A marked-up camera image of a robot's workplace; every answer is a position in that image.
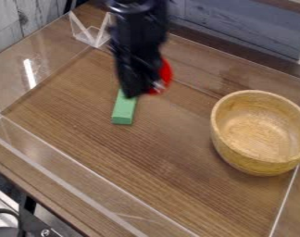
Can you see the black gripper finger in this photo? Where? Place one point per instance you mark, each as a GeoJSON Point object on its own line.
{"type": "Point", "coordinates": [130, 79]}
{"type": "Point", "coordinates": [152, 65]}

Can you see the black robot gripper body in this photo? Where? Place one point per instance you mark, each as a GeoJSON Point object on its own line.
{"type": "Point", "coordinates": [139, 30]}

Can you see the red plush strawberry toy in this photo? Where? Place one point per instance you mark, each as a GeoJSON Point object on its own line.
{"type": "Point", "coordinates": [164, 80]}

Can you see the green rectangular block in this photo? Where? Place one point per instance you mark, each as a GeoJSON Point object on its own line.
{"type": "Point", "coordinates": [122, 114]}

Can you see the clear acrylic table barrier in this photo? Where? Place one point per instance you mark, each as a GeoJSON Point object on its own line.
{"type": "Point", "coordinates": [144, 180]}

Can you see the light wooden bowl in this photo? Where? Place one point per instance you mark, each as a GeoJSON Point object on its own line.
{"type": "Point", "coordinates": [254, 132]}

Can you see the black table leg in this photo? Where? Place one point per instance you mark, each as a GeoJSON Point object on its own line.
{"type": "Point", "coordinates": [29, 204]}

